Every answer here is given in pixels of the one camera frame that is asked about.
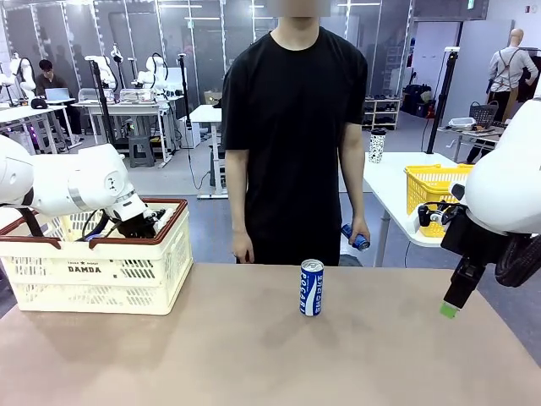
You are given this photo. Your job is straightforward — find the cluttered grey background table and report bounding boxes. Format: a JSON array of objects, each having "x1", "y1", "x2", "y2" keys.
[{"x1": 437, "y1": 122, "x2": 508, "y2": 164}]

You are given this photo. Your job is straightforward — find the white black-spotted tumbler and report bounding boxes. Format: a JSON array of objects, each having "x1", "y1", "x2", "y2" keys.
[{"x1": 368, "y1": 129, "x2": 388, "y2": 164}]

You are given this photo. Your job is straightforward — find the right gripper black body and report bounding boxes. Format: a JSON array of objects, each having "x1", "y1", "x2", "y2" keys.
[{"x1": 440, "y1": 213, "x2": 496, "y2": 272}]

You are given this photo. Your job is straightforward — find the black pole with white top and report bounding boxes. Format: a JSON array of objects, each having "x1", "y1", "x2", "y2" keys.
[{"x1": 425, "y1": 47, "x2": 462, "y2": 156}]

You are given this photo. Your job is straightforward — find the pile of black bags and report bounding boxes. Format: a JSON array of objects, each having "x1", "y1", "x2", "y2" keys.
[{"x1": 402, "y1": 83, "x2": 436, "y2": 119}]

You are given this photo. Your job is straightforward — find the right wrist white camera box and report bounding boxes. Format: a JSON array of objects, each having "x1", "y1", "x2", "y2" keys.
[{"x1": 406, "y1": 201, "x2": 460, "y2": 232}]

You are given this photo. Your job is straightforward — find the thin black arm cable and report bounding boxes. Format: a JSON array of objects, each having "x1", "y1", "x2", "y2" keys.
[{"x1": 79, "y1": 207, "x2": 113, "y2": 242}]

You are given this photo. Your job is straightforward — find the black wire basket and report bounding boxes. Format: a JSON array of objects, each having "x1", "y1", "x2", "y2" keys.
[{"x1": 468, "y1": 100, "x2": 500, "y2": 127}]

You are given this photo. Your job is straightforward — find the black braided cable sleeve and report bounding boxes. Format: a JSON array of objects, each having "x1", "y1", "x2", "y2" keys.
[
  {"x1": 494, "y1": 233, "x2": 541, "y2": 288},
  {"x1": 19, "y1": 206, "x2": 46, "y2": 238}
]

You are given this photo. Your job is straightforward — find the cream basket with brown handles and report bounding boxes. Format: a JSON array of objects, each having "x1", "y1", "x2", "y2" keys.
[{"x1": 0, "y1": 197, "x2": 194, "y2": 316}]

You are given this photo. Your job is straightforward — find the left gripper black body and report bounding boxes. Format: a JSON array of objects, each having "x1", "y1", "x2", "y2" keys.
[{"x1": 116, "y1": 213, "x2": 160, "y2": 240}]

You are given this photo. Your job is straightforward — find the person's right hand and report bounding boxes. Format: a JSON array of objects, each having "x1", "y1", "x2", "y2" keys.
[{"x1": 232, "y1": 230, "x2": 256, "y2": 265}]

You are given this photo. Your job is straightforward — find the white lab workbench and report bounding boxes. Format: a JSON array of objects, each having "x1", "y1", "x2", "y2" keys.
[
  {"x1": 71, "y1": 99, "x2": 187, "y2": 168},
  {"x1": 0, "y1": 104, "x2": 84, "y2": 154}
]

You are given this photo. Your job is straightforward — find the grey step stool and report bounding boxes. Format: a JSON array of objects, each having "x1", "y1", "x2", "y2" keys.
[{"x1": 128, "y1": 134, "x2": 156, "y2": 169}]

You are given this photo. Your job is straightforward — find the person's left forearm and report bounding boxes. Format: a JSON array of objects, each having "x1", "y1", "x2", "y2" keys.
[{"x1": 340, "y1": 168, "x2": 367, "y2": 221}]

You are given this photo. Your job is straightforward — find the black tripod stand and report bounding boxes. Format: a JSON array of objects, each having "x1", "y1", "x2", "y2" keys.
[{"x1": 85, "y1": 57, "x2": 120, "y2": 156}]

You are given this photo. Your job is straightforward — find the person in black t-shirt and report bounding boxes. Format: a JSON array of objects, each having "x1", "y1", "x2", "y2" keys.
[{"x1": 221, "y1": 0, "x2": 372, "y2": 266}]

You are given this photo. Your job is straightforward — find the person's left hand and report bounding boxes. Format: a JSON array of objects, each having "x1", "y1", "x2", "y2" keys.
[{"x1": 348, "y1": 216, "x2": 372, "y2": 244}]

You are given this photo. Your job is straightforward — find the person's right forearm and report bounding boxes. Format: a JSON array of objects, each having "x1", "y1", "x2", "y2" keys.
[{"x1": 225, "y1": 185, "x2": 249, "y2": 233}]

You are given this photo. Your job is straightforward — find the seated person in background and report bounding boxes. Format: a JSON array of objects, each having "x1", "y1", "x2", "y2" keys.
[{"x1": 36, "y1": 58, "x2": 82, "y2": 137}]

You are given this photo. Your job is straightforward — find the yellow plastic shopping basket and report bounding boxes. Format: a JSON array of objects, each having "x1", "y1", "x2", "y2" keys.
[{"x1": 404, "y1": 163, "x2": 474, "y2": 238}]

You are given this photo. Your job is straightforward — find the white standing desk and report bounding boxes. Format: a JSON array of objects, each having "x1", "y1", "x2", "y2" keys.
[{"x1": 189, "y1": 104, "x2": 225, "y2": 199}]

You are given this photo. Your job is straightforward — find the mannequin with grey apron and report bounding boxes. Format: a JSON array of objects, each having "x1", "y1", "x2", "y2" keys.
[{"x1": 485, "y1": 28, "x2": 541, "y2": 123}]

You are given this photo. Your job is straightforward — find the white shoe rack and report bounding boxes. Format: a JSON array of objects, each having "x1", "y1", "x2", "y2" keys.
[{"x1": 362, "y1": 97, "x2": 402, "y2": 131}]

